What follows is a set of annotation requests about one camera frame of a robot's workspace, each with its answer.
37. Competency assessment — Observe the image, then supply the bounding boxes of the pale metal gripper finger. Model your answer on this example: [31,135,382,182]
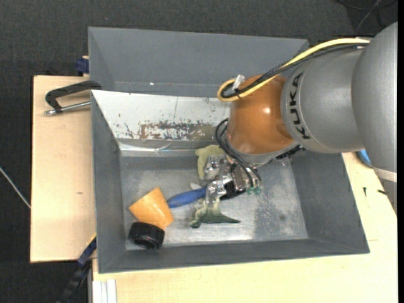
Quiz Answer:
[201,155,225,182]
[204,180,227,211]

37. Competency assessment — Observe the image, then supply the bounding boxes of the pale yellow-green cloth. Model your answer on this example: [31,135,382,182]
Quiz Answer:
[194,144,227,180]

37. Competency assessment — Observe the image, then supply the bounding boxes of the dark green cloth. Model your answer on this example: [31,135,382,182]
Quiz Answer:
[189,199,242,229]

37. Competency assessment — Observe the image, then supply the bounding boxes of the orange plastic cup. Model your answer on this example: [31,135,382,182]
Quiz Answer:
[128,187,175,229]

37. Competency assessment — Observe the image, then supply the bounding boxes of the grey metal bin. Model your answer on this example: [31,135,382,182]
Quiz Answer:
[87,26,371,274]

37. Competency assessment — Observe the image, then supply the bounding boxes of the pale wood board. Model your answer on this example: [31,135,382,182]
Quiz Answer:
[30,74,97,264]

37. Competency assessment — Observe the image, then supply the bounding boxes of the blue handled tool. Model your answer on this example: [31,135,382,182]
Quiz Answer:
[166,182,209,209]

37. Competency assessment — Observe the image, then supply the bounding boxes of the black ribbed ring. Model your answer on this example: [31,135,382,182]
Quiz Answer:
[128,221,166,250]

